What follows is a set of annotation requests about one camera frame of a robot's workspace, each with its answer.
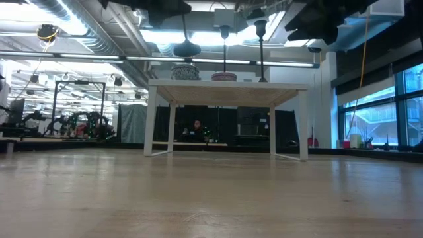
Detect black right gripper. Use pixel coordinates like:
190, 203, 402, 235
284, 0, 379, 46

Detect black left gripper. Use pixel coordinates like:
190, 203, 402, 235
98, 0, 192, 29

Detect medium black candlestick holder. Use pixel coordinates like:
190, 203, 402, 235
219, 24, 231, 73

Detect blue leaf-patterned candle tin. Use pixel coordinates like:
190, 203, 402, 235
171, 63, 202, 81

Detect pink patterned candle tin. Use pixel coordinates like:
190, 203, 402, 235
211, 71, 237, 82

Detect long ceiling light bar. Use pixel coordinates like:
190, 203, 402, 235
0, 50, 321, 69

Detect white perforated shelf riser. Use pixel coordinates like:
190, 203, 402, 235
143, 78, 311, 162

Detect person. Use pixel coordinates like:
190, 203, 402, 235
183, 119, 208, 143
87, 111, 116, 139

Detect grey fabric cover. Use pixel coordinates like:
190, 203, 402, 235
118, 104, 149, 144

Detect dark computer monitor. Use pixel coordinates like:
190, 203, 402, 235
7, 98, 26, 125

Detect black partition wall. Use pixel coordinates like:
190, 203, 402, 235
154, 104, 300, 148

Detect black and yellow cord reel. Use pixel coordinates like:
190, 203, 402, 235
36, 23, 59, 43

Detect black aluminium table frame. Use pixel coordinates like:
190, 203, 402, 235
0, 137, 423, 163

